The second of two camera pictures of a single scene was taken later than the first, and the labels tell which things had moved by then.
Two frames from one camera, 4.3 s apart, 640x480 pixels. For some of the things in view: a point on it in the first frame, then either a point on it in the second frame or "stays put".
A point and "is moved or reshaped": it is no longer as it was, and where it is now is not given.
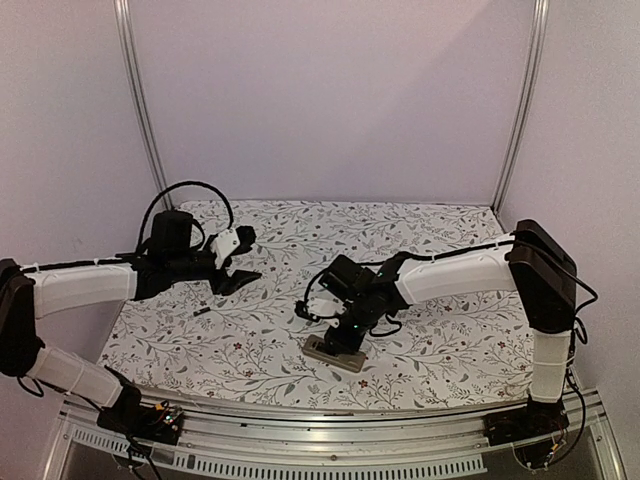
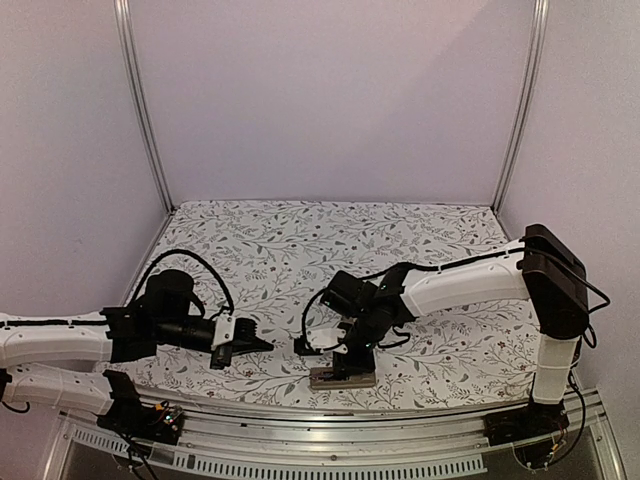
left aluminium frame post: (125, 21) stays put
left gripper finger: (238, 279) -> (251, 345)
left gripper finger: (247, 237) -> (245, 328)
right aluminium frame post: (541, 17) stays put
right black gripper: (348, 345) -> (350, 367)
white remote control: (315, 346) is moved or reshaped
